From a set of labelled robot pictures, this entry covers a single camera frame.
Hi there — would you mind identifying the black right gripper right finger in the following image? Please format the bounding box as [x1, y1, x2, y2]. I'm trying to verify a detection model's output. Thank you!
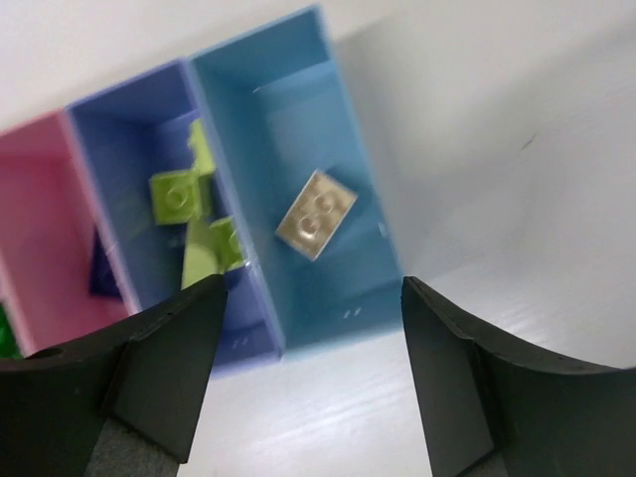
[401, 277, 635, 476]

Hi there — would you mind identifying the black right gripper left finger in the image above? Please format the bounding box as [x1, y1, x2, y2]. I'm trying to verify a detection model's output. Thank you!
[1, 275, 227, 476]

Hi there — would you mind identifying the purple lego brick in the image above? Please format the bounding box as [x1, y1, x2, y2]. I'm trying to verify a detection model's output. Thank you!
[88, 230, 122, 302]

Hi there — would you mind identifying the green lego brick small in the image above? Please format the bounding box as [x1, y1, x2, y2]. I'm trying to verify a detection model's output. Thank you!
[0, 304, 22, 359]

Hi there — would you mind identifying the lime lego brick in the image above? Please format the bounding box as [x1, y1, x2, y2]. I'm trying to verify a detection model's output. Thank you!
[188, 119, 216, 175]
[209, 217, 246, 273]
[149, 170, 213, 226]
[181, 219, 221, 289]

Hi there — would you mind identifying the tan lego brick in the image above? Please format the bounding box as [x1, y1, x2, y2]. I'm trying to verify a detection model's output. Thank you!
[275, 170, 358, 261]

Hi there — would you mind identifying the small pink container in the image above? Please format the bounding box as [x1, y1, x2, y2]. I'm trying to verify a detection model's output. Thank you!
[1, 109, 130, 356]

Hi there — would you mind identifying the purple blue container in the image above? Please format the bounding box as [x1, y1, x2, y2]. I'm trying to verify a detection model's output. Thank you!
[68, 60, 282, 370]

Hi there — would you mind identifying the light blue container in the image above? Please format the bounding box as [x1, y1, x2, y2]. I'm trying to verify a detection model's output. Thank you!
[190, 6, 403, 351]

